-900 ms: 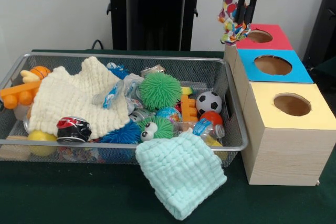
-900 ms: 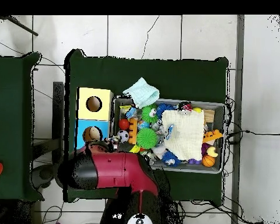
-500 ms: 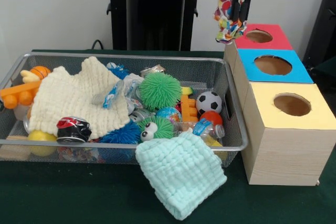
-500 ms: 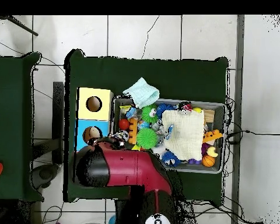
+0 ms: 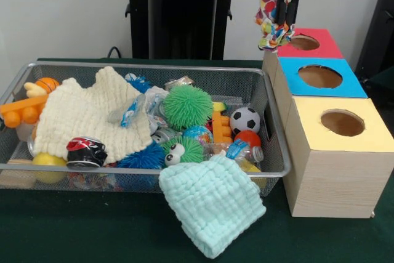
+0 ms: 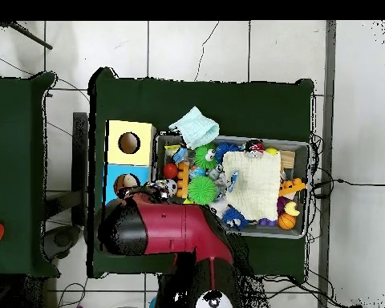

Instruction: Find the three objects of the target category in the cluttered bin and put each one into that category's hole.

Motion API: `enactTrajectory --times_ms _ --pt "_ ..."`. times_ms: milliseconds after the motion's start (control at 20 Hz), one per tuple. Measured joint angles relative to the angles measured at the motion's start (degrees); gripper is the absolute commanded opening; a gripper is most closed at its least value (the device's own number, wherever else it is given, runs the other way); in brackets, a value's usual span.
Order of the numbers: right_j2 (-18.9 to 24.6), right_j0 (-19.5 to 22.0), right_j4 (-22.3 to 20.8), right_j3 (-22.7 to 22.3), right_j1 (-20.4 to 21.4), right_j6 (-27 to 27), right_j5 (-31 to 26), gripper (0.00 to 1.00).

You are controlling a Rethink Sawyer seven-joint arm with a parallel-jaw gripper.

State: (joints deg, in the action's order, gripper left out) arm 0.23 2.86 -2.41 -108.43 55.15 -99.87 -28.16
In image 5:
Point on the orange plastic toy block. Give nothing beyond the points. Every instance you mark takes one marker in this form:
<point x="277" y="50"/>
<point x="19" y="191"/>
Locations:
<point x="21" y="115"/>

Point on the small soccer ball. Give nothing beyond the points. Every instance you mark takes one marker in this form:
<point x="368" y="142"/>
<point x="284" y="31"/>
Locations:
<point x="245" y="120"/>

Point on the wooden box with three holes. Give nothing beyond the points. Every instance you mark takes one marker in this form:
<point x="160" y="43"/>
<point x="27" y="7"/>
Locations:
<point x="335" y="183"/>

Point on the orange studded toy brick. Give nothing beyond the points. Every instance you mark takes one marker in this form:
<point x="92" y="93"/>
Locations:
<point x="222" y="127"/>

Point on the orange ball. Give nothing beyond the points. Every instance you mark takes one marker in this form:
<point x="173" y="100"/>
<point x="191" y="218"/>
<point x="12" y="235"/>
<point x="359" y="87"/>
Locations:
<point x="248" y="139"/>

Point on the cream waffle cloth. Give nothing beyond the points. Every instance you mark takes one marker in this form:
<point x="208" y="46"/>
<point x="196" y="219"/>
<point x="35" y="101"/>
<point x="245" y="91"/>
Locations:
<point x="83" y="115"/>

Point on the shallow clear mesh bin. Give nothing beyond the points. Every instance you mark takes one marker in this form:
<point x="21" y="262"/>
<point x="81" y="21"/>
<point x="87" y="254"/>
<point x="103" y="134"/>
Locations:
<point x="13" y="158"/>

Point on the blue spiky rubber ball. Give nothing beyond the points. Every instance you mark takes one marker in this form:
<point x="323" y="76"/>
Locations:
<point x="143" y="156"/>

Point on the green spiky rubber ball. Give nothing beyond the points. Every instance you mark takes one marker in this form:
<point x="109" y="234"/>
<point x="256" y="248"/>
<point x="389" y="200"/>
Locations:
<point x="187" y="107"/>

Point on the mint green waffle cloth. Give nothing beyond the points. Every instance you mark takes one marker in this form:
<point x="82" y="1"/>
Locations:
<point x="212" y="204"/>

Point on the crushed black red can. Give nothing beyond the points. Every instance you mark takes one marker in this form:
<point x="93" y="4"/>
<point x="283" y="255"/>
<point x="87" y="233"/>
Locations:
<point x="86" y="152"/>

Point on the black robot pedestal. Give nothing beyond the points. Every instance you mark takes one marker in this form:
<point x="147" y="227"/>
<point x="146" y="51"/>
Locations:
<point x="181" y="13"/>

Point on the multicolour polka dot cloth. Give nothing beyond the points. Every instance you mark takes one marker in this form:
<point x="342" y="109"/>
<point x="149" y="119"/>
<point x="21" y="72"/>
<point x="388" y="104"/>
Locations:
<point x="271" y="33"/>

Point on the black upright panel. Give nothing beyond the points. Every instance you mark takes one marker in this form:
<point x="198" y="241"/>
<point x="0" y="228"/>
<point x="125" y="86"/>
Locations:
<point x="383" y="13"/>

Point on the green spiky ball with eyes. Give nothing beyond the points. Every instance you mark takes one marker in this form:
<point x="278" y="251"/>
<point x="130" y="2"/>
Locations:
<point x="191" y="149"/>

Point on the dark green table cloth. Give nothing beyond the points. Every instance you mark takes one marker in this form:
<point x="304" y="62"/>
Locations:
<point x="384" y="90"/>
<point x="92" y="229"/>

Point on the small globe ball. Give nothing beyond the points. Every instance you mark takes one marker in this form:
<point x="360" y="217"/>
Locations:
<point x="198" y="135"/>

